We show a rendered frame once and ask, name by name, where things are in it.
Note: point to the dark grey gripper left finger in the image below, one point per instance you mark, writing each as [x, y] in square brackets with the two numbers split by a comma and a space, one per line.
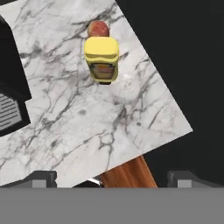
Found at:
[43, 178]

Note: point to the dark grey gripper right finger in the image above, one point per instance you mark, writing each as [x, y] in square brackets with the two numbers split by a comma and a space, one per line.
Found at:
[182, 178]

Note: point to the brown wooden cabinet door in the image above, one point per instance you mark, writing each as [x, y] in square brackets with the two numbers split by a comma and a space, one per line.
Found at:
[129, 174]

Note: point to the black microwave oven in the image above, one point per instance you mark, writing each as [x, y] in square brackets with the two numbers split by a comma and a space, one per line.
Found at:
[11, 84]

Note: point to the yellow condiment bottle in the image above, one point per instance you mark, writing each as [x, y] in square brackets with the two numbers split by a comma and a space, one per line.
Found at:
[101, 59]

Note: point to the red apple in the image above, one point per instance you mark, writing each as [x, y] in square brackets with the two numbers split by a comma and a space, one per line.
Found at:
[98, 28]

